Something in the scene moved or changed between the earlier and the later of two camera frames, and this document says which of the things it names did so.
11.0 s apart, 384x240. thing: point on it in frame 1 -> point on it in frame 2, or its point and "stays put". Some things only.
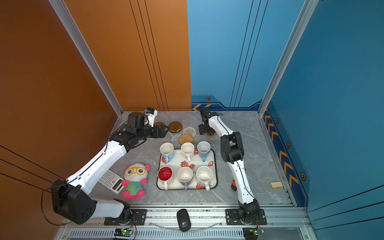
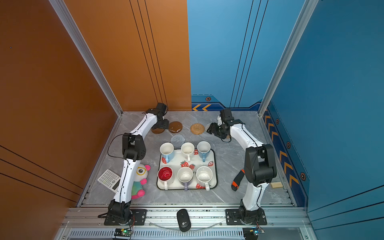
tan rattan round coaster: x=185 y=138 -> x=197 y=129
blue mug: x=203 y=148 stays put
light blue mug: x=167 y=149 stays put
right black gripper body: x=203 y=129 -> x=218 y=130
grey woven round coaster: x=174 y=140 stays put
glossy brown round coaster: x=175 y=127 stays put
